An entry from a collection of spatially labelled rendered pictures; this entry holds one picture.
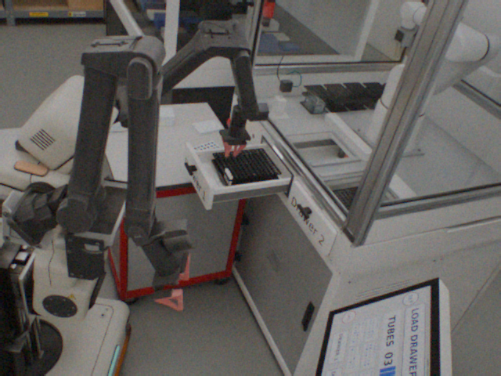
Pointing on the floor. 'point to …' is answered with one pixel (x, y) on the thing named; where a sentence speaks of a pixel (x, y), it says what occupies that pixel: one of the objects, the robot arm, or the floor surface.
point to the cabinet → (333, 280)
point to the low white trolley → (174, 208)
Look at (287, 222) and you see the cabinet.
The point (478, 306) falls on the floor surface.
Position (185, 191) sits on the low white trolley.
